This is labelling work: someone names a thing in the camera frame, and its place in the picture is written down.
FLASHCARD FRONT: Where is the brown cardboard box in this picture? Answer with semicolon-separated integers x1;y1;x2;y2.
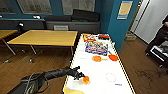
124;33;137;43

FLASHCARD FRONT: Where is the small white wall plate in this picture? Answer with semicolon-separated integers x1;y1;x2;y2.
33;15;42;20

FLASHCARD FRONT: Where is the light grey sofa cushion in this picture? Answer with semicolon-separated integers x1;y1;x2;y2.
53;25;70;32

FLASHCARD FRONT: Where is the interior glass window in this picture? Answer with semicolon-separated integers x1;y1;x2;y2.
0;0;16;15
16;0;54;16
61;0;96;16

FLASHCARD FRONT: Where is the orange snack bag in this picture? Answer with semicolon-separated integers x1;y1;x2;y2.
82;33;98;43

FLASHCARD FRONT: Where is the small black round object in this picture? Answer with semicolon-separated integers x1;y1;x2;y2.
17;21;25;33

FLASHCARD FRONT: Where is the person in black shirt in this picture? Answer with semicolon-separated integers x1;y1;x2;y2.
146;13;168;54

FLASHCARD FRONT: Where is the pale yellow wall plate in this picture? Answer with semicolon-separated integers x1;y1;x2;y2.
116;1;134;22

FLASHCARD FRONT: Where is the yellow wooden table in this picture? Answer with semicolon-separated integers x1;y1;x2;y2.
7;29;79;64
0;29;18;57

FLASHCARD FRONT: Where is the dark grey sofa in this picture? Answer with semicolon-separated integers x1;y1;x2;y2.
0;9;101;35

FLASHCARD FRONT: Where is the yellow air hockey table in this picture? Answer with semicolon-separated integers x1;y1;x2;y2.
62;33;136;94

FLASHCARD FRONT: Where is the red black paddle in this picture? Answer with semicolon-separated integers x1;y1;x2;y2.
97;34;111;41

